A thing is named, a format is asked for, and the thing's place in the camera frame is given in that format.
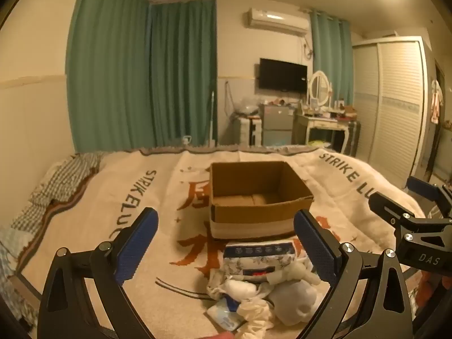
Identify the blue white plastic packet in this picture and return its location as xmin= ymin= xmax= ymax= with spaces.
xmin=206 ymin=298 xmax=245 ymax=332

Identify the narrow green curtain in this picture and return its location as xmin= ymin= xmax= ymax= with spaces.
xmin=309 ymin=8 xmax=354 ymax=108

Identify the cream printed blanket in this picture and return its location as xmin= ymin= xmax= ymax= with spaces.
xmin=14 ymin=144 xmax=426 ymax=339

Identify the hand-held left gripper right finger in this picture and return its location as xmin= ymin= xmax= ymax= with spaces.
xmin=294 ymin=210 xmax=414 ymax=339

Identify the small silver fridge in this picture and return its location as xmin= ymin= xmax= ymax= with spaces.
xmin=259 ymin=103 xmax=296 ymax=146

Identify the white low cabinet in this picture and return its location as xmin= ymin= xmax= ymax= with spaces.
xmin=234 ymin=114 xmax=264 ymax=146

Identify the checkered bed sheet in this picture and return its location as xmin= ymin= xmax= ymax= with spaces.
xmin=0 ymin=153 xmax=104 ymax=329

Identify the brown cardboard box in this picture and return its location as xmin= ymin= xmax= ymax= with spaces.
xmin=209 ymin=160 xmax=315 ymax=241

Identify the white mop pole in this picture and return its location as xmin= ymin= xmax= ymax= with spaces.
xmin=208 ymin=91 xmax=217 ymax=146

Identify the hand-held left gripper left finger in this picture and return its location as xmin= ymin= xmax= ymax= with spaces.
xmin=42 ymin=208 xmax=159 ymax=339

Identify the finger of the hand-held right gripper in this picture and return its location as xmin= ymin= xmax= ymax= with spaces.
xmin=406 ymin=177 xmax=452 ymax=220
xmin=368 ymin=191 xmax=452 ymax=236

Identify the white oval mirror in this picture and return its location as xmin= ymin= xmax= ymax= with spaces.
xmin=307 ymin=70 xmax=334 ymax=109

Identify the white mesh sock bundle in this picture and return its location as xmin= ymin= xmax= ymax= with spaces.
xmin=271 ymin=282 xmax=319 ymax=326

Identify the white air conditioner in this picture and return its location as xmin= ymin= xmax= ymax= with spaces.
xmin=244 ymin=7 xmax=312 ymax=37

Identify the black wall television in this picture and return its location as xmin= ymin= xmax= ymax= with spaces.
xmin=258 ymin=57 xmax=309 ymax=95

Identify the white slatted wardrobe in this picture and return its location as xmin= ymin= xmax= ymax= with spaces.
xmin=352 ymin=36 xmax=436 ymax=188

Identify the clear plastic bag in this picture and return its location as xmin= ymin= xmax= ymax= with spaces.
xmin=231 ymin=95 xmax=262 ymax=117

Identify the floral tissue pack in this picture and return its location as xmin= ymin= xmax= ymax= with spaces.
xmin=223 ymin=239 xmax=301 ymax=282

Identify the white dressing table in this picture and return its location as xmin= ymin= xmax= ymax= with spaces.
xmin=294 ymin=110 xmax=358 ymax=153

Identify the hanging door ornament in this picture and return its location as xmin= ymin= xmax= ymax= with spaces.
xmin=430 ymin=79 xmax=445 ymax=125

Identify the white cloth piece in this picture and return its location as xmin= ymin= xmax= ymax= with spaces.
xmin=296 ymin=257 xmax=321 ymax=286

